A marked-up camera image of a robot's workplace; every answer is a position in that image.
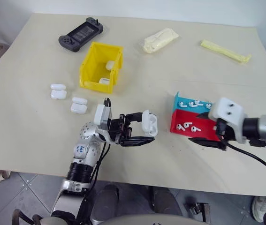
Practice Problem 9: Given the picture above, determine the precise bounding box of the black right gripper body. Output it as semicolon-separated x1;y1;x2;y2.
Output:
214;118;232;151

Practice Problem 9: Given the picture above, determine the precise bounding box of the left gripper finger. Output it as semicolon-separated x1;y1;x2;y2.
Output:
124;112;145;123
121;135;156;147

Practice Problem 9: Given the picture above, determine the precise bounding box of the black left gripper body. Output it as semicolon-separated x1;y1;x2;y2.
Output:
108;113;134;145

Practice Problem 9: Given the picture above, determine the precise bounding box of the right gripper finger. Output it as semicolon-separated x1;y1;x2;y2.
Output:
188;137;227;151
196;112;218;121

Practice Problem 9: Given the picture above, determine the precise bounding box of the yellow plastic bin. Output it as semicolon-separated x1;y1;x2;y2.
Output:
79;41;124;95

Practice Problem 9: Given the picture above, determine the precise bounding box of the red plastic tray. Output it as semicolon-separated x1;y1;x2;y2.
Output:
170;108;221;142

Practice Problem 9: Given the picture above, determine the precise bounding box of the blue plastic tray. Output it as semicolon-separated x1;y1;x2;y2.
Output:
173;91;215;115

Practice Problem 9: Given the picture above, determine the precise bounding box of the long yellow packet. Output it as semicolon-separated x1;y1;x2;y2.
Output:
200;39;252;65

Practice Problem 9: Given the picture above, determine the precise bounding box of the cream filled plastic bag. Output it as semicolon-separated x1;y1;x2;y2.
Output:
139;27;180;55

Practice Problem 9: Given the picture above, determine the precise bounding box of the white sneaker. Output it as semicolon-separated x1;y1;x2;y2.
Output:
251;196;266;223

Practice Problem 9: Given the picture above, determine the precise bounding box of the dark grey handheld game console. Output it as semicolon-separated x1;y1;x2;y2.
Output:
58;16;104;53

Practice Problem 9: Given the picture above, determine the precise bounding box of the black curved tube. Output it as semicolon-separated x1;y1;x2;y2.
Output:
11;208;42;225

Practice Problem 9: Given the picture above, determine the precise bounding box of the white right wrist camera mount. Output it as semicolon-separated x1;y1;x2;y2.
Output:
208;97;250;144

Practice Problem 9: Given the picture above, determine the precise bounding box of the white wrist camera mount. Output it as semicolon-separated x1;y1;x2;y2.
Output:
93;104;114;126
208;97;250;144

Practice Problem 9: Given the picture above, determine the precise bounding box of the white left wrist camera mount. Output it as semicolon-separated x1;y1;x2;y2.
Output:
93;104;114;126

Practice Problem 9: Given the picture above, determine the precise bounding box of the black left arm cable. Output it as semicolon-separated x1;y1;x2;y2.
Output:
85;97;113;225

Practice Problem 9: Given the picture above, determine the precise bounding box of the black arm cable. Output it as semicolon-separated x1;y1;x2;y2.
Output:
226;138;266;184
85;97;113;225

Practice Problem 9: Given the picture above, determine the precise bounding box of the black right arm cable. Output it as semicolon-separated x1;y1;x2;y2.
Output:
226;138;266;184

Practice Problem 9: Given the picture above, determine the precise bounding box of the metal floor bracket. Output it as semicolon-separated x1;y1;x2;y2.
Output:
184;202;210;222

